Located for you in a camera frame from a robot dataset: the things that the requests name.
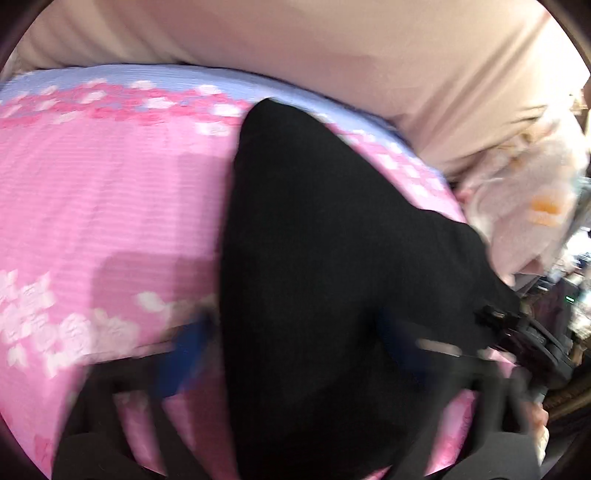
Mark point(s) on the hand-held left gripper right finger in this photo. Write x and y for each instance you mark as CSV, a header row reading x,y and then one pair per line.
x,y
434,348

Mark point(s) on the pale floral blanket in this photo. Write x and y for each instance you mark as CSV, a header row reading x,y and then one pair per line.
x,y
531,194

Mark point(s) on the dark clutter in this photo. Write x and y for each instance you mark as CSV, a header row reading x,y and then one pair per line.
x,y
572,295

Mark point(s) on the pink rose bedsheet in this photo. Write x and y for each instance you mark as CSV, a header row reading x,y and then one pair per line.
x,y
115,207

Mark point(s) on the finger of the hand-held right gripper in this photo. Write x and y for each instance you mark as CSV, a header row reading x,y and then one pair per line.
x,y
491,316

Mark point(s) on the beige cloth cover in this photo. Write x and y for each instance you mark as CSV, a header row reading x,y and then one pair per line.
x,y
369,55

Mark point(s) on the black pants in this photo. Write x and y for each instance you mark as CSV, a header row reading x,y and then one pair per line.
x,y
323,277

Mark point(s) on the person's right hand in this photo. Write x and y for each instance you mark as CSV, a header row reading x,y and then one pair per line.
x,y
539,420

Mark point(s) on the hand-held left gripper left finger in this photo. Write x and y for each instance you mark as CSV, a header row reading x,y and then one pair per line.
x,y
182,360

